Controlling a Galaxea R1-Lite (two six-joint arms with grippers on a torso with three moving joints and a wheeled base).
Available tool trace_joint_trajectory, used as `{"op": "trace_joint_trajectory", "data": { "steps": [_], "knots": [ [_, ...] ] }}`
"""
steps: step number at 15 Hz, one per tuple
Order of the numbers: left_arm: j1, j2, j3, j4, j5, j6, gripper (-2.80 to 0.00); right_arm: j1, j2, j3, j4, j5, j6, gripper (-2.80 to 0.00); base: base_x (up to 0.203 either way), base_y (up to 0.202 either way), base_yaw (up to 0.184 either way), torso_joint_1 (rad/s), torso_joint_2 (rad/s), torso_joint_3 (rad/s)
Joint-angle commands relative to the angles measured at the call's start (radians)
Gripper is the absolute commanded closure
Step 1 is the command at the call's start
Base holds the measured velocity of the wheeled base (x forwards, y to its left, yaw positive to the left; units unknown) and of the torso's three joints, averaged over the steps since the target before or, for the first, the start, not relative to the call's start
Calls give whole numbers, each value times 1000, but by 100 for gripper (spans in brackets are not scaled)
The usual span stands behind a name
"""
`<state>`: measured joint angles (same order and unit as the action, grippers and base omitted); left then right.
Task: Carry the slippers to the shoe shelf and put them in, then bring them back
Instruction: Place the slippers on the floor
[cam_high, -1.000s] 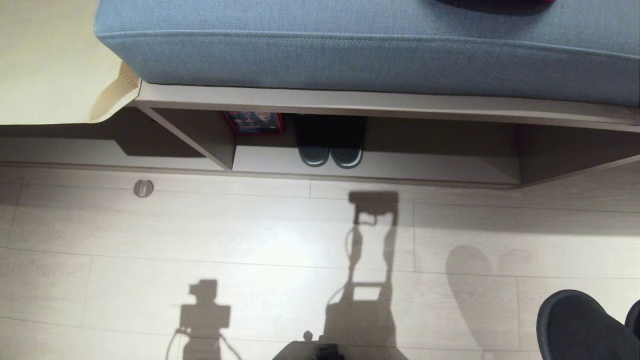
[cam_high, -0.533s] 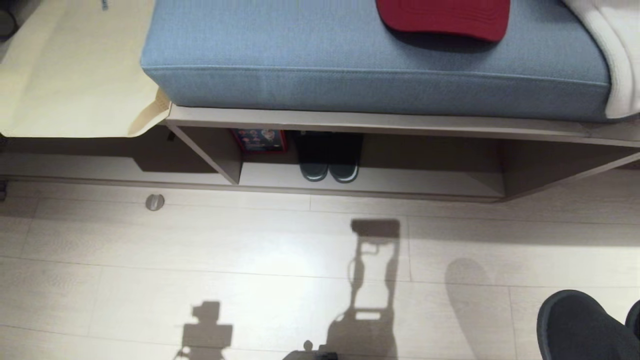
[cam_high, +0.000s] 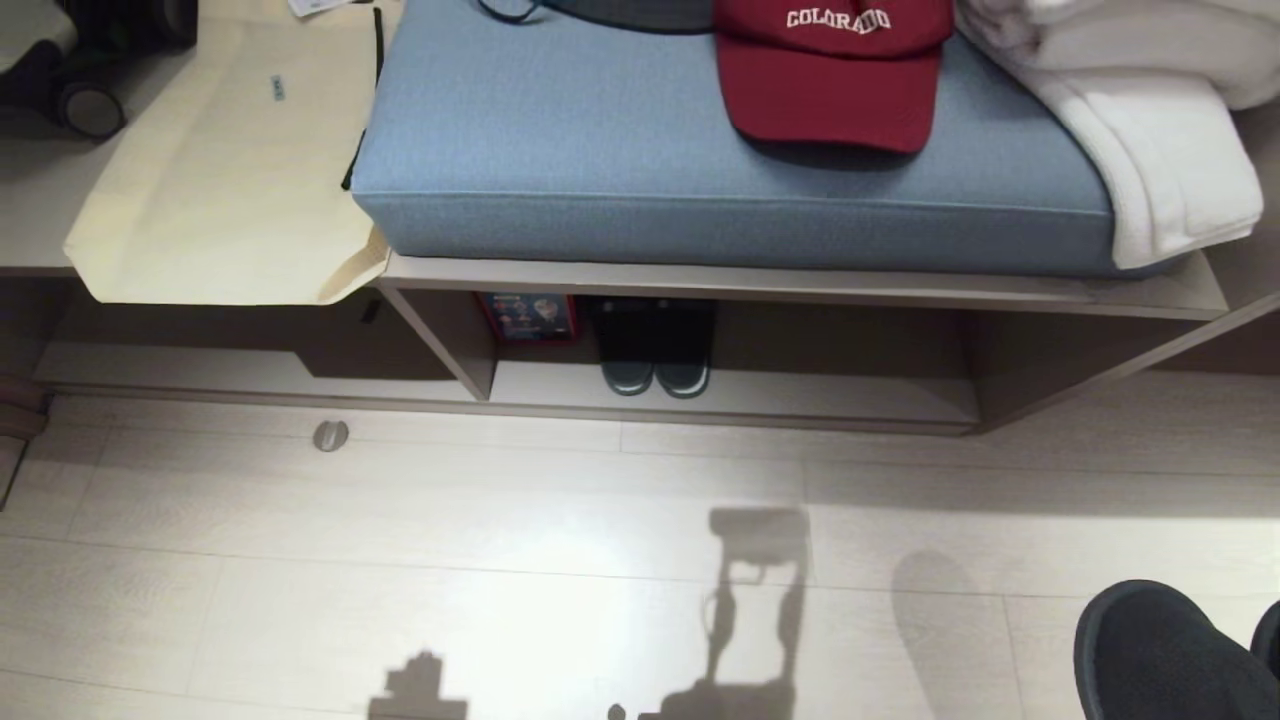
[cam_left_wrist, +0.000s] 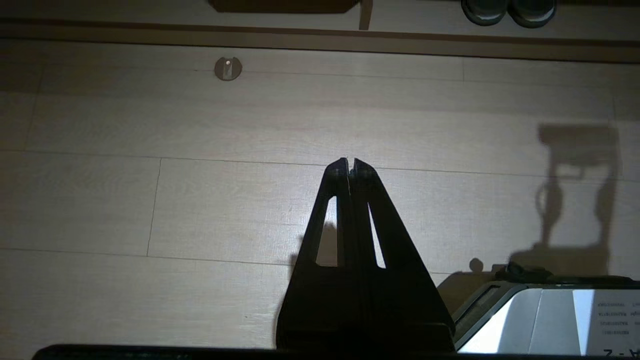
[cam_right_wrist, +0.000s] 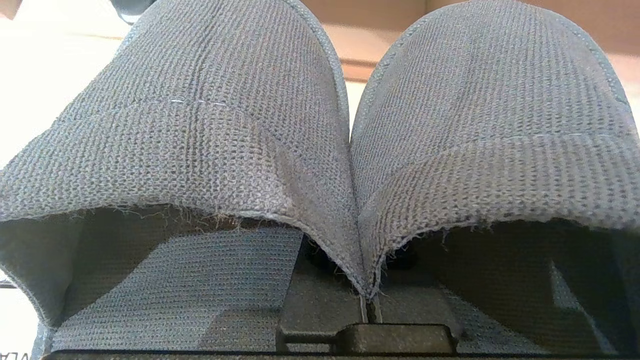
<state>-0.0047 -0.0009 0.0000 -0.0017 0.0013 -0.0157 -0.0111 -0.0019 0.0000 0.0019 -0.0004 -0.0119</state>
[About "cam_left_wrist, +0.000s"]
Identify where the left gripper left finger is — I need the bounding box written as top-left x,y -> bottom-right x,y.
275,157 -> 357,350

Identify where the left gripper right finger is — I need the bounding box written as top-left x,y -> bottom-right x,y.
348,158 -> 456,351

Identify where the brown wooden shoe shelf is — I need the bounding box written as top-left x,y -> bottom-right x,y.
208,0 -> 374,31

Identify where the round metal floor door stop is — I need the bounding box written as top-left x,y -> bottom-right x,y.
214,56 -> 243,82

